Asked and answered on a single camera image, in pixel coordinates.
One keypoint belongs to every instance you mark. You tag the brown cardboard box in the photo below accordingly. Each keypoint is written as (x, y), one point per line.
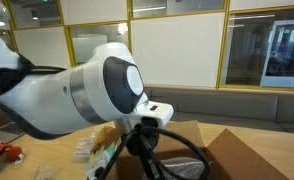
(247, 160)

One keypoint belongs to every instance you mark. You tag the clear plastic bag blue print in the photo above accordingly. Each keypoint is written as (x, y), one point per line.
(84, 148)

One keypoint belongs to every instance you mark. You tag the small clear plastic bag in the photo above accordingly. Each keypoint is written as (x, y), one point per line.
(183, 166)
(45, 171)

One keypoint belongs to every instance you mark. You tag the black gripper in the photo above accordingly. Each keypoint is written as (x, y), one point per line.
(147, 143)

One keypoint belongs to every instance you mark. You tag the grey upholstered bench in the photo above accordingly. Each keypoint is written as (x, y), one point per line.
(220, 103)

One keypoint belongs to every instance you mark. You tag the yellow window frame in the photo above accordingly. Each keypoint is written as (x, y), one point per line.
(222, 50)

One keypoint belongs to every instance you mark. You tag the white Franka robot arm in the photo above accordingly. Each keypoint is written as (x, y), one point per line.
(53, 96)

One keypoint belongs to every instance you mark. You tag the white framed glass door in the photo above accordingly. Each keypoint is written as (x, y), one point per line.
(283, 53)

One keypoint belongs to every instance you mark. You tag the red fuzzy ball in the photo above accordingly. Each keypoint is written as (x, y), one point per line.
(14, 154)

